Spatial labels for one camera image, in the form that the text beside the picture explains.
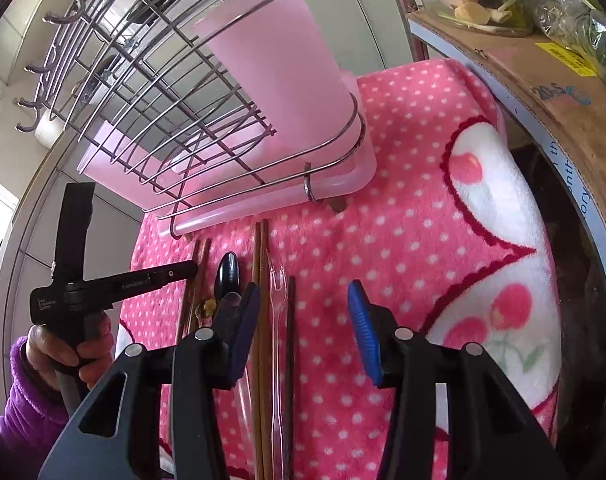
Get light wooden chopstick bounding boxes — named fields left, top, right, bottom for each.
left=176, top=240, right=201, bottom=342

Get clear plastic spoon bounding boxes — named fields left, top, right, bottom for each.
left=234, top=376, right=255, bottom=479

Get brown wooden chopstick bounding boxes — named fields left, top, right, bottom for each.
left=187, top=238, right=212, bottom=335
left=258, top=219, right=272, bottom=479
left=251, top=222, right=264, bottom=479

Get black plastic spoon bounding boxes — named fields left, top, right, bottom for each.
left=214, top=252, right=241, bottom=318

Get dark thin chopstick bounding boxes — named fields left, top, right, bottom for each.
left=283, top=276, right=296, bottom=480

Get purple left sleeve forearm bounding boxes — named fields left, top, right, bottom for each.
left=0, top=337, right=68, bottom=465

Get left hand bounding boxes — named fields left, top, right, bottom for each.
left=25, top=314, right=114, bottom=390

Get pink polka dot blanket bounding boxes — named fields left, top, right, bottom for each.
left=114, top=57, right=564, bottom=480

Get black frying pan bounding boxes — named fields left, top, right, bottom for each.
left=72, top=54, right=123, bottom=105

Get pink plastic drip tray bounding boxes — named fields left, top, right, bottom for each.
left=78, top=70, right=376, bottom=235

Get cardboard covered shelf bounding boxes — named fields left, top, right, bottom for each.
left=408, top=12, right=606, bottom=274

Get pink plastic utensil cup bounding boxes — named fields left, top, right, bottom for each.
left=194, top=0, right=358, bottom=164

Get yellow sticker label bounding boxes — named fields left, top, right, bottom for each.
left=535, top=41, right=598, bottom=77

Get metal shelf pole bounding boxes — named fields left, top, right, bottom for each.
left=382, top=0, right=430, bottom=64

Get clear bowl with vegetables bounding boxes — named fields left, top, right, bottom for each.
left=436, top=0, right=534, bottom=37

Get bagged green onions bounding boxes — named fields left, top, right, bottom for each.
left=532, top=0, right=606, bottom=86

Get metal wire utensil rack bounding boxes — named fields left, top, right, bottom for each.
left=14, top=0, right=368, bottom=240

